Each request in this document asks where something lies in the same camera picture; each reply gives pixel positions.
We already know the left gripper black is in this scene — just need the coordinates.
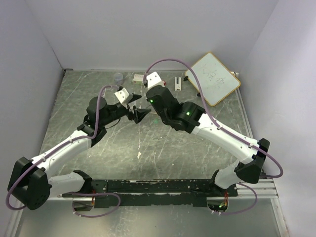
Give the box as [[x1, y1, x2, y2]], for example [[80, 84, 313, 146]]
[[100, 93, 152, 126]]

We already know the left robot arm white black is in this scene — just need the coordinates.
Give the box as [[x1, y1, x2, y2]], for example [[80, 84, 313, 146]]
[[5, 96, 151, 210]]

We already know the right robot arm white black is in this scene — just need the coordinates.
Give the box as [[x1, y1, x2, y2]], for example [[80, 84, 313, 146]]
[[146, 85, 270, 197]]

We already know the white green cardboard box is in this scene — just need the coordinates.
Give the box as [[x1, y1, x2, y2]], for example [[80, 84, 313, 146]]
[[133, 74, 144, 84]]

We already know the clear plastic cup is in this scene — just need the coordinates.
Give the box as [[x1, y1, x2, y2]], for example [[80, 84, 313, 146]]
[[114, 73, 124, 86]]

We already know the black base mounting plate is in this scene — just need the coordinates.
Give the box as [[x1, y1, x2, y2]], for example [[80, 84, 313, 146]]
[[61, 178, 238, 209]]

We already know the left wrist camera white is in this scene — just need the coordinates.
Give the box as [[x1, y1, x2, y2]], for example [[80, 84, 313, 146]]
[[115, 87, 131, 104]]

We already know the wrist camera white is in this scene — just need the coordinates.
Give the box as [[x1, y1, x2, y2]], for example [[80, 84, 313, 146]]
[[144, 72, 164, 90], [115, 87, 131, 104]]

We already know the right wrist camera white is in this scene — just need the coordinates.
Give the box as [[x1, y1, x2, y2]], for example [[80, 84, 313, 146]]
[[144, 72, 164, 90]]

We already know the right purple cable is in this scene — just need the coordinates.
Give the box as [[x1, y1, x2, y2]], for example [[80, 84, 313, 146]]
[[144, 58, 284, 216]]

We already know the small whiteboard yellow frame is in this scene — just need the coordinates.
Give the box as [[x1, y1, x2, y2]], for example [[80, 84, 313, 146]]
[[185, 52, 241, 106]]

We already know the aluminium rail frame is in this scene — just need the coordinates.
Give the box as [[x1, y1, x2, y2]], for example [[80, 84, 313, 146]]
[[56, 69, 279, 200]]

